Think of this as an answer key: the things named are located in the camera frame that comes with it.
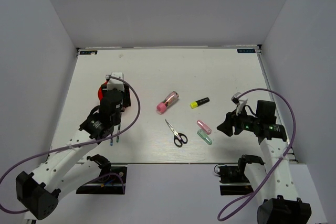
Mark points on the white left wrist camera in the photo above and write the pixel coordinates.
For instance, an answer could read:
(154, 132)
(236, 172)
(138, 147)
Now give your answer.
(114, 81)

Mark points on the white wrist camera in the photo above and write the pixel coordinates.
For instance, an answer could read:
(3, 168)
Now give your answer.
(240, 101)
(114, 81)

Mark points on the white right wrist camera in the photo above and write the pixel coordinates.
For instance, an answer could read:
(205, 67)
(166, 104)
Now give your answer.
(240, 101)

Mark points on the pink correction tape case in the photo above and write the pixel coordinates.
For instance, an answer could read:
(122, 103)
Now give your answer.
(204, 127)

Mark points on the left corner label sticker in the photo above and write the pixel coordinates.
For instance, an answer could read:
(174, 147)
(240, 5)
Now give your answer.
(88, 52)

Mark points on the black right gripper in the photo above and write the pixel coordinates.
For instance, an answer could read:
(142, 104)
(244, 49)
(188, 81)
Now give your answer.
(231, 119)

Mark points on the corner label sticker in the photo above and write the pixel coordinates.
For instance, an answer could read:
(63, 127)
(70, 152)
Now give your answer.
(246, 51)
(88, 52)

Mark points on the right corner label sticker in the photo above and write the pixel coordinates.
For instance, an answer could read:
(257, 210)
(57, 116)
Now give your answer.
(246, 51)

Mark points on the orange round pen holder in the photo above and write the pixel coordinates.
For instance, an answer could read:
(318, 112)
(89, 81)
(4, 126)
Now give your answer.
(100, 93)

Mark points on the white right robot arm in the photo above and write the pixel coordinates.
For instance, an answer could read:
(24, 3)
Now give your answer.
(269, 175)

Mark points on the pink cylindrical pencil case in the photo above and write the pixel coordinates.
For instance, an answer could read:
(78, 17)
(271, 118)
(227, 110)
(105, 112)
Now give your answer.
(167, 102)

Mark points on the green correction tape case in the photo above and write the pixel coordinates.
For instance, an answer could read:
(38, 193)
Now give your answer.
(202, 134)

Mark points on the blue gel pen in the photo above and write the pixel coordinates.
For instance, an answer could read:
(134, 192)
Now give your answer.
(111, 136)

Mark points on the black handled scissors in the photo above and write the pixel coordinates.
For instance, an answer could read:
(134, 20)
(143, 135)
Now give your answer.
(179, 139)

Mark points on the green gel pen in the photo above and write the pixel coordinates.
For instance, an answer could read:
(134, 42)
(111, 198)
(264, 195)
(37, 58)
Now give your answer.
(118, 131)

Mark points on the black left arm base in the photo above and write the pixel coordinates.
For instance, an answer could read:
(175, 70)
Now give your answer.
(109, 185)

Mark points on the yellow cap black highlighter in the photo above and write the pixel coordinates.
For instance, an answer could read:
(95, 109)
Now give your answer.
(199, 102)

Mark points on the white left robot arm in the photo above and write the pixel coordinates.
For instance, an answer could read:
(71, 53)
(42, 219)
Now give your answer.
(41, 190)

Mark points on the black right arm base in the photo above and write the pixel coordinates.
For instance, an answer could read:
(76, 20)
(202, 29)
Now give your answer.
(231, 182)

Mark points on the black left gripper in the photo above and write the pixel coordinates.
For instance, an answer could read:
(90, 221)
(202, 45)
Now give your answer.
(126, 96)

